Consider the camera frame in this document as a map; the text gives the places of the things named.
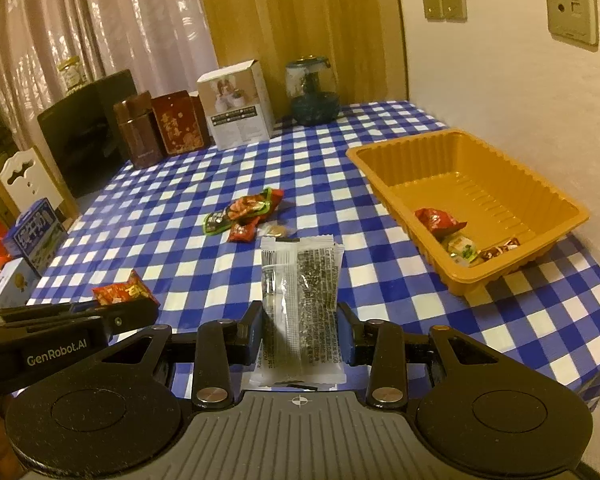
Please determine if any brown metal canister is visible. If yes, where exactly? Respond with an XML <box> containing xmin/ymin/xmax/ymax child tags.
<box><xmin>113</xmin><ymin>91</ymin><xmax>162</xmax><ymax>169</ymax></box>

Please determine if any white chair back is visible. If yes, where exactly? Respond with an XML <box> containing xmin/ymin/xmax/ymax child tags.
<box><xmin>0</xmin><ymin>147</ymin><xmax>79</xmax><ymax>222</ymax></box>

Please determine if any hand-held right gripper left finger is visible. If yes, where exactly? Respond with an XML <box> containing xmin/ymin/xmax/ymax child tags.
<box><xmin>100</xmin><ymin>301</ymin><xmax>265</xmax><ymax>411</ymax></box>

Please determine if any small glass jar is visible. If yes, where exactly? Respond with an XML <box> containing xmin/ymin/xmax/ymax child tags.
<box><xmin>57</xmin><ymin>57</ymin><xmax>87</xmax><ymax>94</ymax></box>

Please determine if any small brown candy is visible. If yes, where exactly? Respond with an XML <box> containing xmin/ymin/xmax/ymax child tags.
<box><xmin>479</xmin><ymin>238</ymin><xmax>522</xmax><ymax>262</ymax></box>

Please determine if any red tin box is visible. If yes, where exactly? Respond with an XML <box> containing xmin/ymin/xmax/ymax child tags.
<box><xmin>151</xmin><ymin>90</ymin><xmax>212</xmax><ymax>157</ymax></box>

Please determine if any black glass panel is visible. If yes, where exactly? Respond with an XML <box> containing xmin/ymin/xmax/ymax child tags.
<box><xmin>37</xmin><ymin>68</ymin><xmax>139</xmax><ymax>199</ymax></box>

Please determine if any sheer pink curtain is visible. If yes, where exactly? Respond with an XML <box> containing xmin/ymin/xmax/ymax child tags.
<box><xmin>0</xmin><ymin>0</ymin><xmax>219</xmax><ymax>161</ymax></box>

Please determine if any glass jar with dark lid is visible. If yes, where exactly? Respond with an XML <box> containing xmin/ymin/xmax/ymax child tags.
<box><xmin>285</xmin><ymin>55</ymin><xmax>341</xmax><ymax>127</ymax></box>

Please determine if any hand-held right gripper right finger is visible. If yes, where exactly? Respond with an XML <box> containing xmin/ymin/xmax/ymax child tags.
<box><xmin>337</xmin><ymin>302</ymin><xmax>503</xmax><ymax>409</ymax></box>

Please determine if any green black snack packet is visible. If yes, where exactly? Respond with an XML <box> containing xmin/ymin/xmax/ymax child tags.
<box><xmin>203</xmin><ymin>211</ymin><xmax>232</xmax><ymax>237</ymax></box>

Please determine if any white blue box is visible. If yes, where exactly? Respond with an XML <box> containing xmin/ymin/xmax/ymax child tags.
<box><xmin>0</xmin><ymin>257</ymin><xmax>42</xmax><ymax>311</ymax></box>

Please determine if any white product box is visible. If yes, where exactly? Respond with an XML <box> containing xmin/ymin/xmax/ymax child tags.
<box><xmin>196</xmin><ymin>59</ymin><xmax>276</xmax><ymax>151</ymax></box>

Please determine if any clear grey seed packet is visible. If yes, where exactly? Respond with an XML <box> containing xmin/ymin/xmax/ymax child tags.
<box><xmin>249</xmin><ymin>234</ymin><xmax>348</xmax><ymax>391</ymax></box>

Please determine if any blue milk carton box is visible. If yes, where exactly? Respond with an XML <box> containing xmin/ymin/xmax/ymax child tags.
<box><xmin>2</xmin><ymin>198</ymin><xmax>69</xmax><ymax>277</ymax></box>

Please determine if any wooden wall panel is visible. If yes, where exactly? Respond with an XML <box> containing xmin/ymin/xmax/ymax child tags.
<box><xmin>194</xmin><ymin>0</ymin><xmax>409</xmax><ymax>122</ymax></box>

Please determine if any orange plastic tray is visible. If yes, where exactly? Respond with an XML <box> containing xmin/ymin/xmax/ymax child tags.
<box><xmin>346</xmin><ymin>129</ymin><xmax>591</xmax><ymax>297</ymax></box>

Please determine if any yellow green candy packet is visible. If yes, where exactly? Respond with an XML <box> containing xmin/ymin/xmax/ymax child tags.
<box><xmin>444</xmin><ymin>234</ymin><xmax>479</xmax><ymax>265</ymax></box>

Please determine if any blue white checkered tablecloth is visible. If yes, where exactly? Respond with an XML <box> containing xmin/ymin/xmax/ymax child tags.
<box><xmin>30</xmin><ymin>100</ymin><xmax>600</xmax><ymax>411</ymax></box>

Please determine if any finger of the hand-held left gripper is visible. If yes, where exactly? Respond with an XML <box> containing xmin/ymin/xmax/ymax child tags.
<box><xmin>102</xmin><ymin>302</ymin><xmax>160</xmax><ymax>335</ymax></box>

